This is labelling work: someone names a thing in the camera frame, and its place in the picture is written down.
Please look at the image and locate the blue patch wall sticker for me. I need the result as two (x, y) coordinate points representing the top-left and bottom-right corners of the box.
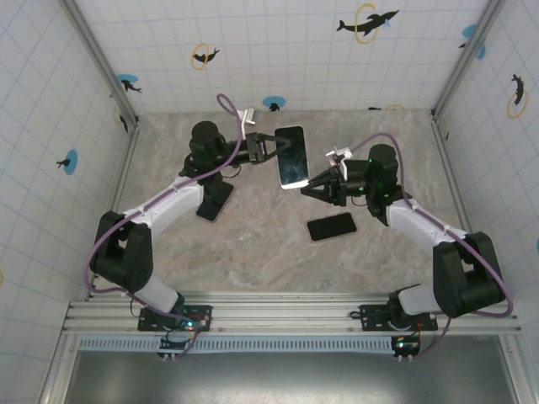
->
(458, 24), (488, 60)

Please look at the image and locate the aluminium table side rail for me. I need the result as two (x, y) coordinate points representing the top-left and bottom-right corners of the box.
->
(432, 113), (477, 237)
(103, 124), (142, 218)

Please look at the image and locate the aluminium front rail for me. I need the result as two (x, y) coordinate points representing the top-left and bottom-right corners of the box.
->
(61, 290), (523, 336)

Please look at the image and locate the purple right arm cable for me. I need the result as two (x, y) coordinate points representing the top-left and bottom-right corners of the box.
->
(347, 132), (515, 361)

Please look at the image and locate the small dolphin ring sticker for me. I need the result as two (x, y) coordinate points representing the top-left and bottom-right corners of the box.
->
(191, 41), (221, 71)

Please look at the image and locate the shark blue circle sticker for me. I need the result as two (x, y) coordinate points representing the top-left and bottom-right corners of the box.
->
(116, 73), (143, 94)

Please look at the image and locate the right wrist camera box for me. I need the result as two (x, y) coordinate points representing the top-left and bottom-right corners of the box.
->
(326, 146), (354, 180)

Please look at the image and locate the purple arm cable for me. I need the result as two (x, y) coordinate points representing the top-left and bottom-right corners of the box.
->
(347, 132), (515, 361)
(87, 93), (246, 359)

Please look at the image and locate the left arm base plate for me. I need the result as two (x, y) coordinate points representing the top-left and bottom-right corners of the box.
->
(137, 304), (214, 333)

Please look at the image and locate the clear phone case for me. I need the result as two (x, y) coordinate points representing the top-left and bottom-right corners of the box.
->
(274, 125), (312, 191)

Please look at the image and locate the seal yellow ring sticker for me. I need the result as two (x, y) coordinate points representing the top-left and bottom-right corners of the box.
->
(506, 73), (530, 120)

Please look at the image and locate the black smartphone pale rim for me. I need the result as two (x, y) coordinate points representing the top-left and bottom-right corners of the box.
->
(306, 211), (358, 243)

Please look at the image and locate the smartphone in purple case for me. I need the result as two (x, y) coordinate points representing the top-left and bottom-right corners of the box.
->
(195, 181), (235, 223)

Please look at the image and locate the white slotted cable duct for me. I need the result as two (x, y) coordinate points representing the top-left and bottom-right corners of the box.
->
(77, 335), (399, 354)

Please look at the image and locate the fish blue circle sticker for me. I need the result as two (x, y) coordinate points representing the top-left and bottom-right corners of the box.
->
(56, 148), (80, 176)

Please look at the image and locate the aluminium corner post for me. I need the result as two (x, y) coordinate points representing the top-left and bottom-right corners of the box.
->
(431, 0), (506, 123)
(58, 0), (142, 131)

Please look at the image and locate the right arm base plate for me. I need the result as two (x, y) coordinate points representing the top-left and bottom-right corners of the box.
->
(360, 303), (439, 332)

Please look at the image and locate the whale dolphin ring sticker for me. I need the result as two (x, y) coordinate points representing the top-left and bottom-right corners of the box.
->
(335, 3), (400, 45)

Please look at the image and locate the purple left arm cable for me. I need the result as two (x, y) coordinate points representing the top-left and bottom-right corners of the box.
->
(87, 93), (246, 359)

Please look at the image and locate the aluminium frame leg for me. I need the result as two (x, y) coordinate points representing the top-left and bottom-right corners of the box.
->
(40, 334), (81, 404)
(499, 334), (534, 404)

